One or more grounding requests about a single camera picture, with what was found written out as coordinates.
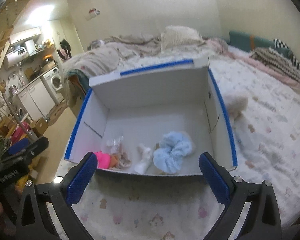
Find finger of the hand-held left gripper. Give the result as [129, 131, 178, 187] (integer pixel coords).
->
[21, 137, 50, 162]
[7, 138, 30, 156]

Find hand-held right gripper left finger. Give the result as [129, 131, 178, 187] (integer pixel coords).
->
[16, 152, 98, 240]

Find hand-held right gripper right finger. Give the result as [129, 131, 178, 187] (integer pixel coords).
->
[199, 152, 282, 240]

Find pink scrunchie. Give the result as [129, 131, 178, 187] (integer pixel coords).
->
[94, 151, 112, 169]

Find white fluffy scrunchie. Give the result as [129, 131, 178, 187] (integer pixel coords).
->
[182, 134, 197, 155]

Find clear plastic bag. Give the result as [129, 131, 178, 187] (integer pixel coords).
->
[105, 135, 124, 155]

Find blue fluffy scrunchie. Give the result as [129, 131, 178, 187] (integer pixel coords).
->
[153, 131, 193, 174]

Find white cardboard box blue edges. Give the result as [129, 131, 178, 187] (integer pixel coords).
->
[64, 56, 238, 178]

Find red cloth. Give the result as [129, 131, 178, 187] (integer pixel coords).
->
[11, 123, 32, 143]

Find brown cardboard box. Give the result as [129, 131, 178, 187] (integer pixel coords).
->
[30, 117, 48, 137]

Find white kitchen cabinet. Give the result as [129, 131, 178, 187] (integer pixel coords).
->
[17, 80, 56, 120]

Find beige scrunchie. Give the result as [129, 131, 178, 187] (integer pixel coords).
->
[115, 150, 133, 169]

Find white washing machine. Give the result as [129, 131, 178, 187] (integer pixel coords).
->
[41, 67, 64, 98]

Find cream fluffy plush toy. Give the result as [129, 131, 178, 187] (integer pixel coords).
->
[226, 94, 248, 123]

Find white water heater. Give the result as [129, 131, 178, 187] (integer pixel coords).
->
[4, 46, 28, 70]

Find black hanging garment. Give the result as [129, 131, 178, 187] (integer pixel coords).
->
[59, 39, 72, 59]

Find grey floral duvet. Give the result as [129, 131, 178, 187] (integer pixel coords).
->
[65, 34, 165, 80]

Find striped knitted blanket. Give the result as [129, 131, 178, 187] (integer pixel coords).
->
[250, 46, 300, 83]

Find pink blanket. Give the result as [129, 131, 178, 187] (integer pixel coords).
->
[202, 37, 300, 88]

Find black and white checked cloth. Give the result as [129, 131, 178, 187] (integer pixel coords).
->
[274, 39, 300, 88]

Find teal headboard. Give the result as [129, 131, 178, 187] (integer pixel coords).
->
[229, 30, 290, 55]

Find cream pillow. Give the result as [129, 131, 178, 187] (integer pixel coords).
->
[162, 26, 203, 53]

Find red and white wall sticker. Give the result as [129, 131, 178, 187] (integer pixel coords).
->
[85, 8, 100, 20]

